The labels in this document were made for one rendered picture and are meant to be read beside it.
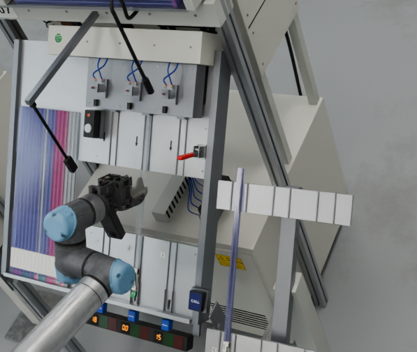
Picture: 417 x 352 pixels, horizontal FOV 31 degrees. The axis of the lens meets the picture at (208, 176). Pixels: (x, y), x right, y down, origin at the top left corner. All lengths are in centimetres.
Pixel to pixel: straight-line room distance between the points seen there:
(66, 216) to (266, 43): 77
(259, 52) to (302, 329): 76
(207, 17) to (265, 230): 75
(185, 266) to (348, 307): 93
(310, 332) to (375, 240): 97
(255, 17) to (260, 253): 70
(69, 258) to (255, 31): 79
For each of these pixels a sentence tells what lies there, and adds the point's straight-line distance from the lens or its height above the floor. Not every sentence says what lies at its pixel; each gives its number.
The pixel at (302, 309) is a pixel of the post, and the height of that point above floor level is 73.
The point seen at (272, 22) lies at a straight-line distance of 217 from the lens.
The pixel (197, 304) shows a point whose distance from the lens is 195.
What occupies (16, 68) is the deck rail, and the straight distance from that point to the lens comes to 232.
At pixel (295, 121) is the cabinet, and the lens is 253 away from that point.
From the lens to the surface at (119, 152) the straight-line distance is 209.
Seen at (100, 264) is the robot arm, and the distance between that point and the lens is 175.
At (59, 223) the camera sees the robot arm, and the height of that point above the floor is 117.
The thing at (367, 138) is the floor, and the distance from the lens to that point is 329.
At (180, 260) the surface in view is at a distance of 201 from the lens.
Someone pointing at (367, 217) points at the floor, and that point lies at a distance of 301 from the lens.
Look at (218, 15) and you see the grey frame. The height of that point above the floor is 134.
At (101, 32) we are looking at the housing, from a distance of 204.
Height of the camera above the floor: 234
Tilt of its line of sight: 44 degrees down
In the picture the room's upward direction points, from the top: 24 degrees counter-clockwise
